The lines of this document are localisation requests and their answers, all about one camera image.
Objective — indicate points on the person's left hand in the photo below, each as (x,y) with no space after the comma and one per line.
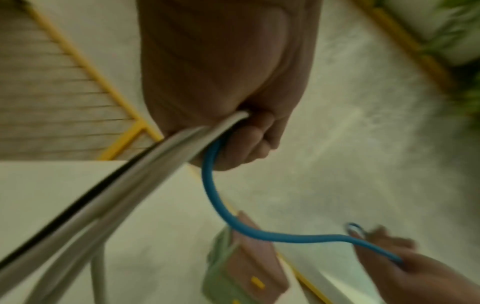
(225,74)

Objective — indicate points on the person's right hand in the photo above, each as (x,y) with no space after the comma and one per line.
(408,267)

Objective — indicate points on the pink box with green drawer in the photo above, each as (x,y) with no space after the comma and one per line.
(255,264)

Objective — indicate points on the yellow mesh railing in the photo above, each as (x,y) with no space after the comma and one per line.
(75,59)

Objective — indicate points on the white table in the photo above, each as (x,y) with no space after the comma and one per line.
(56,184)

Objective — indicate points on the green plant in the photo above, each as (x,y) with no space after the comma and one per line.
(461,35)

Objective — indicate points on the yellow wall trim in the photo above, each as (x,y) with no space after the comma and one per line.
(408,41)

